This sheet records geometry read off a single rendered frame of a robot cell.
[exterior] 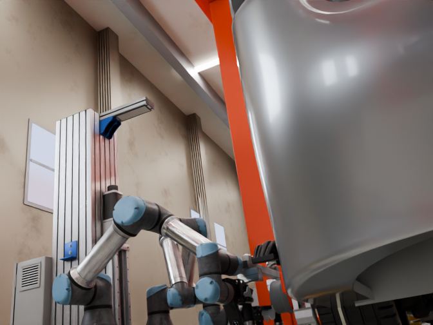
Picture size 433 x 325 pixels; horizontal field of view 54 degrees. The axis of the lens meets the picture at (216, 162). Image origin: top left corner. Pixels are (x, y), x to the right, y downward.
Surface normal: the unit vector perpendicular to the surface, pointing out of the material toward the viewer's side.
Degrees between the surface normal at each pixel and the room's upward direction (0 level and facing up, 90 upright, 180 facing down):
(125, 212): 86
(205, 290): 90
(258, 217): 90
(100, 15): 180
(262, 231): 90
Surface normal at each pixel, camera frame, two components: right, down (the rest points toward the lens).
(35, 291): -0.40, -0.34
